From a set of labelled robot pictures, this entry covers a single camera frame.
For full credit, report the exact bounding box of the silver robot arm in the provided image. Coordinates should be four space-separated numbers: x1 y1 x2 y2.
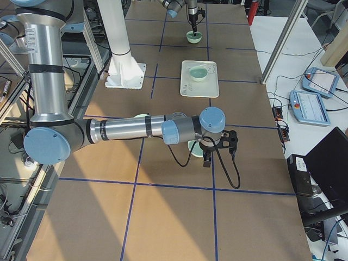
158 0 206 36
11 1 226 167

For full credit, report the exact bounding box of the aluminium frame post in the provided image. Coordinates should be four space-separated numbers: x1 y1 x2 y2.
260 0 308 84

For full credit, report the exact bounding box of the blue teach pendant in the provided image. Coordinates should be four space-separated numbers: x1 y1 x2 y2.
289 90 331 126
302 67 339 98

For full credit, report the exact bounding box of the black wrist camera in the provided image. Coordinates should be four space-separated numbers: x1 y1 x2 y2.
217 130 238 158

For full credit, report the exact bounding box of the black computer box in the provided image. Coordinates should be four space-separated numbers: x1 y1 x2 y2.
287 154 313 197

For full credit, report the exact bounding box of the white camera mast with base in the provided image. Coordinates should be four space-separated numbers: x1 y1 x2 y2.
97 0 146 89

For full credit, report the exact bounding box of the pale green bear tray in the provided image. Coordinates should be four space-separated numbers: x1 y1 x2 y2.
180 60 219 98

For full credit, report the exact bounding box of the near blue teach pendant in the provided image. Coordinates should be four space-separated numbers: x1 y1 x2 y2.
289 90 331 126

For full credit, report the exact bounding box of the green bowl on tray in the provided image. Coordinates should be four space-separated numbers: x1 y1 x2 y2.
189 66 208 82

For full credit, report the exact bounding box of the far blue teach pendant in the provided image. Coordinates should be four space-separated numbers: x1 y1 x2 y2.
302 67 339 98

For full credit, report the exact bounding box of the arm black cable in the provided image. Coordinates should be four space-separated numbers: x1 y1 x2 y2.
166 135 241 189

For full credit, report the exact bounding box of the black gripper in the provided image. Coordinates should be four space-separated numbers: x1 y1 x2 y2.
199 140 216 167
188 7 204 35

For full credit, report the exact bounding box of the red cylinder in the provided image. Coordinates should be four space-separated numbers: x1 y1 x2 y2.
247 0 259 26

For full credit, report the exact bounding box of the green bowl with ice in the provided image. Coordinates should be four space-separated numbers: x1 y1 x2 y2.
134 114 149 118

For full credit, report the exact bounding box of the black laptop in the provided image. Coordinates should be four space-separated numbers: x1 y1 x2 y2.
302 127 347 226

